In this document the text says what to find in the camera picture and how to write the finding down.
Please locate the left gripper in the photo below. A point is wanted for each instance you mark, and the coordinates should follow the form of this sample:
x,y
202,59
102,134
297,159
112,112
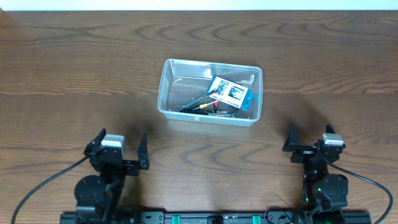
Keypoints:
x,y
131,170

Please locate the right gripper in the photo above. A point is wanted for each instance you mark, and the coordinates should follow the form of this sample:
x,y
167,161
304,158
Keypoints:
x,y
291,144

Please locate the silver ring wrench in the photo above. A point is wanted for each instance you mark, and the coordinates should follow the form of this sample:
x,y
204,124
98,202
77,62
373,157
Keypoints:
x,y
186,106

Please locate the blue white cardboard box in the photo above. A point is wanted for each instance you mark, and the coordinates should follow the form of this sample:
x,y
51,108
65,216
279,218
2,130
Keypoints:
x,y
231,93

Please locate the black handled hammer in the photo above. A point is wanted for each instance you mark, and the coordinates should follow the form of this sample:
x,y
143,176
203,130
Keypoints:
x,y
218,113

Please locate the red handled pliers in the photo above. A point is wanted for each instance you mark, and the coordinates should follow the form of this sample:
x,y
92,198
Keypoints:
x,y
215,107

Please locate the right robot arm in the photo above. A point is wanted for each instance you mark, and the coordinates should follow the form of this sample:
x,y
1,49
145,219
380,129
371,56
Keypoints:
x,y
324,193

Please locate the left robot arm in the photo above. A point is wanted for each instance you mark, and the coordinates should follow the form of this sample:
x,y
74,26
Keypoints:
x,y
97,196

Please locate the clear plastic container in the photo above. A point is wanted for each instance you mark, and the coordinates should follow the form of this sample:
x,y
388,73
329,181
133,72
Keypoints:
x,y
183,81

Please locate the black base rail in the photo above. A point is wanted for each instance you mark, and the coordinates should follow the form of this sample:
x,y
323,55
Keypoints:
x,y
272,216

